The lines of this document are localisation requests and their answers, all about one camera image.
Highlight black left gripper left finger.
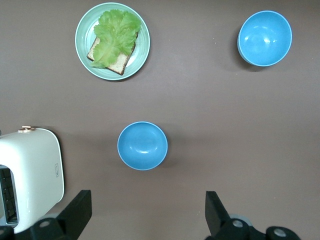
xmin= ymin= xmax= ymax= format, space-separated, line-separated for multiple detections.
xmin=31 ymin=189 xmax=93 ymax=240

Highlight toasted bread slice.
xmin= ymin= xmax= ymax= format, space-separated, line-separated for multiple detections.
xmin=86 ymin=31 xmax=139 ymax=76

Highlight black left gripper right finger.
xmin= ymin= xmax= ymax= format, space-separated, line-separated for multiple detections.
xmin=204 ymin=191 xmax=266 ymax=240

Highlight green lettuce leaf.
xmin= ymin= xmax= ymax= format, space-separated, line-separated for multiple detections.
xmin=89 ymin=9 xmax=143 ymax=69

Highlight cream white toaster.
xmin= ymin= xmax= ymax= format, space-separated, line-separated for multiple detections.
xmin=0 ymin=125 xmax=65 ymax=235

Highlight green plate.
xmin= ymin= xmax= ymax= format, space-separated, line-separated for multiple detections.
xmin=74 ymin=2 xmax=151 ymax=81

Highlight brown table cover sheet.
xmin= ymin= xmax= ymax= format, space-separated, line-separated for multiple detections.
xmin=0 ymin=0 xmax=320 ymax=240

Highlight blue bowl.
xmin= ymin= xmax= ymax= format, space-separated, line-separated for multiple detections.
xmin=116 ymin=121 xmax=169 ymax=172
xmin=237 ymin=10 xmax=293 ymax=67

